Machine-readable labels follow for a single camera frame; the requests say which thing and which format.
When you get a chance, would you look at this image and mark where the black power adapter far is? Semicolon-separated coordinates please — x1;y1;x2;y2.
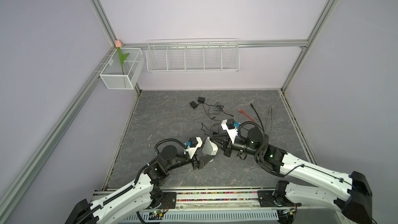
198;97;205;104

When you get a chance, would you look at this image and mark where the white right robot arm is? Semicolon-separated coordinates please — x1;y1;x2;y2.
206;119;375;224

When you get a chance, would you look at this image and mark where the white mesh box basket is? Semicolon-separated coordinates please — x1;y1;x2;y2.
100;48;145;90

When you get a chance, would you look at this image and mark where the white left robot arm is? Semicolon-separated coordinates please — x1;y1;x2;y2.
66;138;218;224

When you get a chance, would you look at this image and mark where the black power adapter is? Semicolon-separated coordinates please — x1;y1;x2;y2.
198;97;205;104
189;101;198;109

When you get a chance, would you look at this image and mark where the pink artificial tulip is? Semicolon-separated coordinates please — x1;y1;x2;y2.
115;40;130;75

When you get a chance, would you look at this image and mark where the black ethernet cable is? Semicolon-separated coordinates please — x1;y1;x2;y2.
250;103;265;133

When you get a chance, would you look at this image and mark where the black power adapter near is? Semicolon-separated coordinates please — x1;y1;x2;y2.
189;101;198;109

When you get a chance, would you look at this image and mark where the white wire wall basket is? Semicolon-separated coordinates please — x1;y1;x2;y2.
146;38;240;73

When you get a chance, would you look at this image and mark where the red ethernet cable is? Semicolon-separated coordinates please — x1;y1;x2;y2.
238;108;255;122

